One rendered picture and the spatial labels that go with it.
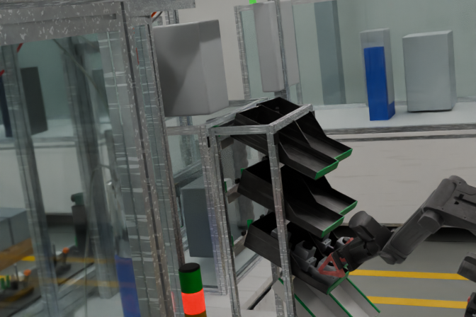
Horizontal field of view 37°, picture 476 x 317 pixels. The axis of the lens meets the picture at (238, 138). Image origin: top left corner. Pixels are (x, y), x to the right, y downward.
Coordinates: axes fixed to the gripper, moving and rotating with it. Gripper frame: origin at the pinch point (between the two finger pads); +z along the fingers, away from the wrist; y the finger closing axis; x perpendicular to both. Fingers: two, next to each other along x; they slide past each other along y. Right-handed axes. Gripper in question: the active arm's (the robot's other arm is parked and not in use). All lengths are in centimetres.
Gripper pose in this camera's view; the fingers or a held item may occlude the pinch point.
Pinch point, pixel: (329, 264)
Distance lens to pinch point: 198.3
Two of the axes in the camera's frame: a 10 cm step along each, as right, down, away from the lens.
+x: 4.6, 8.8, -0.9
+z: -7.0, 4.2, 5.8
